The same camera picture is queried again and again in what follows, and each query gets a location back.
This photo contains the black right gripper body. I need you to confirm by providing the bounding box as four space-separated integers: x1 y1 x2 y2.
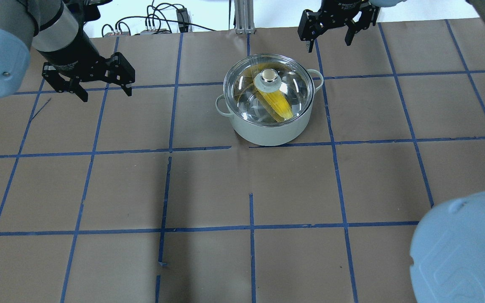
318 0 369 29

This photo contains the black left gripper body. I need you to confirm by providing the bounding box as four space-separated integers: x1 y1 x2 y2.
38 32 112 85

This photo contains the glass pot lid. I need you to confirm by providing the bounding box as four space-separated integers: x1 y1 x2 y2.
223 53 325 127

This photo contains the yellow corn cob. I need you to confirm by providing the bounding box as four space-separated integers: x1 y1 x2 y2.
250 63 294 122

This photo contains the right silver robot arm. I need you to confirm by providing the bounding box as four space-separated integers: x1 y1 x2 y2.
298 0 485 303

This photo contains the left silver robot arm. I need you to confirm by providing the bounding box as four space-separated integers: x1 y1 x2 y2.
0 0 135 102

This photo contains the black power adapter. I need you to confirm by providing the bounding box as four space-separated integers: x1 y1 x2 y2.
176 8 190 33

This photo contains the aluminium frame post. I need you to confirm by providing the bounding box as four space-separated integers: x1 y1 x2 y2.
234 0 256 35

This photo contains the steel pot with green handles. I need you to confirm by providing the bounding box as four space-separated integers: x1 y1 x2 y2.
215 53 325 147

